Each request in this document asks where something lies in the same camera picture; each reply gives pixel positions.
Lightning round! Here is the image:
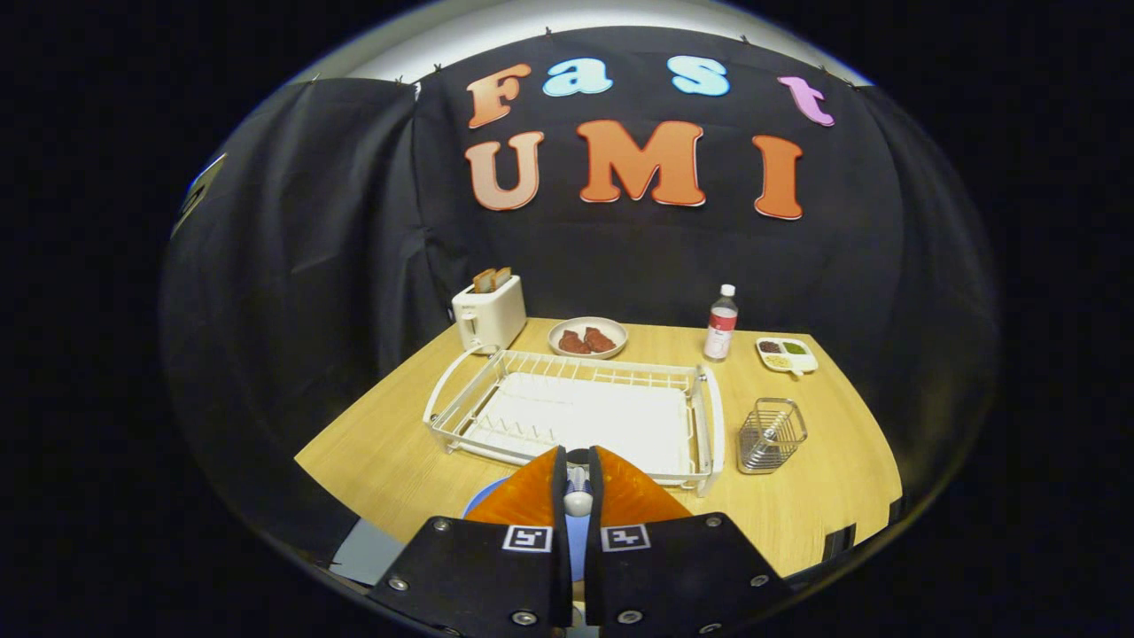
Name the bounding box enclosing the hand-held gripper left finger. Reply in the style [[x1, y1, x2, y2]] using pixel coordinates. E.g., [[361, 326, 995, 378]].
[[368, 446, 572, 634]]

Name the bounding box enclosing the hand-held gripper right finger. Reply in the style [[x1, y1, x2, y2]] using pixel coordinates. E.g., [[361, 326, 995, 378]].
[[585, 446, 794, 634]]

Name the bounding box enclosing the white handled spoon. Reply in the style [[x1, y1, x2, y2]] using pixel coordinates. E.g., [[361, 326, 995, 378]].
[[564, 465, 593, 517]]

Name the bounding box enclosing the blue plate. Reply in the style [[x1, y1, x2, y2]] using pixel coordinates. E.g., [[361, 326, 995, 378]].
[[462, 474, 594, 581]]

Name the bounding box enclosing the white wire dish rack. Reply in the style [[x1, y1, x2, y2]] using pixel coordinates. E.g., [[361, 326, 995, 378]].
[[423, 344, 726, 497]]

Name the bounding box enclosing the metal wire basket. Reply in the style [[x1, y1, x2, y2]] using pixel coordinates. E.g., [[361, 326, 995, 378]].
[[737, 398, 809, 475]]

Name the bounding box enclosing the white divided dish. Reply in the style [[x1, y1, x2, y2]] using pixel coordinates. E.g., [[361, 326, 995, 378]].
[[755, 336, 819, 377]]

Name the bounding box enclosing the white drip tray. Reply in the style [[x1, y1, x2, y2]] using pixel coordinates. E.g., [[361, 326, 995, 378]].
[[465, 372, 696, 475]]

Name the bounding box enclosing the beige bowl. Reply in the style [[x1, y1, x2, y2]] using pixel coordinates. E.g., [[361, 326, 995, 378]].
[[547, 316, 629, 360]]

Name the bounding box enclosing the white toaster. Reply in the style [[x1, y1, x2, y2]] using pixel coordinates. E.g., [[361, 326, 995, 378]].
[[451, 275, 528, 355]]

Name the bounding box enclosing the clear bottle with red label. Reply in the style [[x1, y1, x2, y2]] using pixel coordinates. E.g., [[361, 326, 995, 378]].
[[703, 284, 740, 363]]

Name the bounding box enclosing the black backdrop cloth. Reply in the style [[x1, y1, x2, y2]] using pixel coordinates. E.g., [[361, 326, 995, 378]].
[[159, 25, 998, 568]]

